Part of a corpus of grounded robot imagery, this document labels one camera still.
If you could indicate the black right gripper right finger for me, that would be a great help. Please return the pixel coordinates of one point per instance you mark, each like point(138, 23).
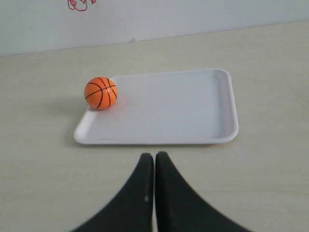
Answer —
point(179, 208)

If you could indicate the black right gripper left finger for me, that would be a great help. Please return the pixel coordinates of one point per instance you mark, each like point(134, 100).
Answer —
point(131, 209)

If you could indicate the small orange basketball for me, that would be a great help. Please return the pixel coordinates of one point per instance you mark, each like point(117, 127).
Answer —
point(101, 93)

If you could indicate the red mini basketball hoop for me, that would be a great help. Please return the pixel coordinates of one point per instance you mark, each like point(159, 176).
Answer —
point(79, 5)

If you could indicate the white plastic tray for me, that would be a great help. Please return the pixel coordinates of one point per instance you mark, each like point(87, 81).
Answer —
point(169, 108)

